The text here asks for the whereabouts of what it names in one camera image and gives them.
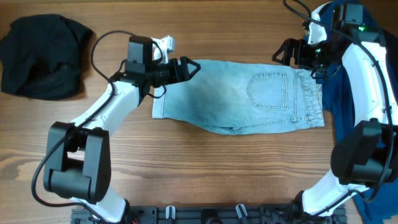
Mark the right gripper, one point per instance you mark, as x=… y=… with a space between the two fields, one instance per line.
x=299 y=45

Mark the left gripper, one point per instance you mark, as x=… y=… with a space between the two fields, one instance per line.
x=173 y=72

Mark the light blue denim shorts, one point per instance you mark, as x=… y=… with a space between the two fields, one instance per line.
x=243 y=98

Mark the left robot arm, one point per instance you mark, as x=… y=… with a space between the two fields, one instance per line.
x=77 y=165

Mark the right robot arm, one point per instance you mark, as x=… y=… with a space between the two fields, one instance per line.
x=367 y=157

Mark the black garment at right edge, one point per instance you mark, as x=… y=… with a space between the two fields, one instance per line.
x=391 y=47

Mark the black crumpled garment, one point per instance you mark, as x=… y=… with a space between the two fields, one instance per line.
x=41 y=57

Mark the dark blue t-shirt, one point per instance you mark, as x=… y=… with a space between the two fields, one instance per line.
x=337 y=99

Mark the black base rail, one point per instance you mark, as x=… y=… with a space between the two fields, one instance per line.
x=265 y=214

